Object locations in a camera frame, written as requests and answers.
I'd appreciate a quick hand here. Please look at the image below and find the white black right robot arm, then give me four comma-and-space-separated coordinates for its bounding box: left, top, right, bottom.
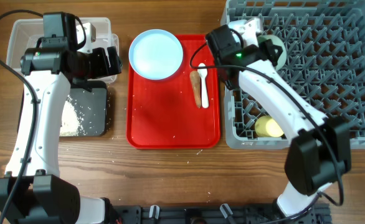
204, 23, 351, 220

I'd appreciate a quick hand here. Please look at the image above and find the black waste tray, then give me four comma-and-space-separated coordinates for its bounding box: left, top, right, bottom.
17, 75, 107, 143

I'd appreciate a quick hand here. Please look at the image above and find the light blue plate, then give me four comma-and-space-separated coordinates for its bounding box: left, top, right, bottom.
128, 29, 184, 80

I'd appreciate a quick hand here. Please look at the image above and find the white plastic spoon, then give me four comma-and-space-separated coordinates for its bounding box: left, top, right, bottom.
197, 63, 209, 108

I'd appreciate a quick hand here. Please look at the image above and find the grey dishwasher rack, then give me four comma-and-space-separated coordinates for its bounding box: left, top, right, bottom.
220, 0, 365, 149

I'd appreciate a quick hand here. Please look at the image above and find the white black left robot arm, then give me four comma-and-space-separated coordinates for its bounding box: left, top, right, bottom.
0, 12, 123, 223

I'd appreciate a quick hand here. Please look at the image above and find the yellow plastic cup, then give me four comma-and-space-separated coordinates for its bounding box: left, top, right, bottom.
255, 116, 284, 138

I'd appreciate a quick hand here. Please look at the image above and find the mint green bowl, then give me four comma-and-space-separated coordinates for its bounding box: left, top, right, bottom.
257, 35, 287, 71

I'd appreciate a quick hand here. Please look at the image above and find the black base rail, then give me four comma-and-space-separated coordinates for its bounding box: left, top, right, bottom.
114, 203, 332, 224

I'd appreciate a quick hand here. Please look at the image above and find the clear plastic bin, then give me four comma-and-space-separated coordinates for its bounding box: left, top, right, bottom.
6, 12, 120, 87

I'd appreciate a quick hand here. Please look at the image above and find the red plastic tray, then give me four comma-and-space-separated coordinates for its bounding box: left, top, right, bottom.
126, 34, 221, 149

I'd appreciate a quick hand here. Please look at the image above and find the white rice pile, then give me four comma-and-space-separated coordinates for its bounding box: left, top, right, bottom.
59, 95, 108, 137

